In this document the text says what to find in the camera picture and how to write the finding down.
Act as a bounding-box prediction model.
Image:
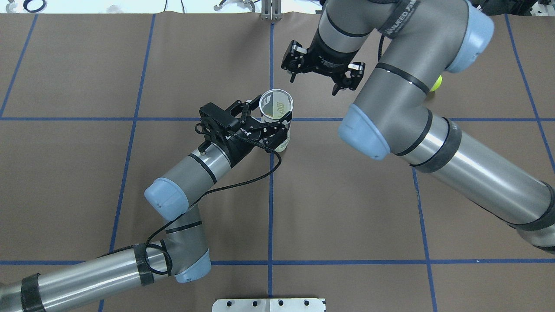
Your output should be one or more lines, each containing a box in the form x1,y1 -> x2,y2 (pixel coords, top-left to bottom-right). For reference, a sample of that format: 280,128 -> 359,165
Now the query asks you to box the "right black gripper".
280,30 -> 366,96

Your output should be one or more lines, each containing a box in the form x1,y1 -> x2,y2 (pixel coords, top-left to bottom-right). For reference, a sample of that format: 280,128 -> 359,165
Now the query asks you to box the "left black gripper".
226,99 -> 293,167

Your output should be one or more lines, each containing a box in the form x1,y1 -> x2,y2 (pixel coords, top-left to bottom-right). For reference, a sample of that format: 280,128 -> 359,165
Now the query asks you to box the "yellow tennis ball Wilson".
430,75 -> 443,91

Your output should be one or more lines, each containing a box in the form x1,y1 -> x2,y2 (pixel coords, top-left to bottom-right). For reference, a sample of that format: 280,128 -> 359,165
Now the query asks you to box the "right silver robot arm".
281,0 -> 554,254

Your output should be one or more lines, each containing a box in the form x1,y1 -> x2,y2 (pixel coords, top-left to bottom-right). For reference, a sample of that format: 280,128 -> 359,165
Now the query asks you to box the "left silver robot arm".
1,91 -> 279,312

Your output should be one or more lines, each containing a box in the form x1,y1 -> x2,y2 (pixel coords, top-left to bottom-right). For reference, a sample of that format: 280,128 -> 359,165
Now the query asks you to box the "aluminium frame post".
261,0 -> 283,21

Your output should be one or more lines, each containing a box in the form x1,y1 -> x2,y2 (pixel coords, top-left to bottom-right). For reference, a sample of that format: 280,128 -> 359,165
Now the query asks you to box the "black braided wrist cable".
145,130 -> 282,276

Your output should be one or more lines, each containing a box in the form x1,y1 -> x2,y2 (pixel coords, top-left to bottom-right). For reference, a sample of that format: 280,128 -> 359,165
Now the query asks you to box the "white pedestal column base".
212,298 -> 326,312

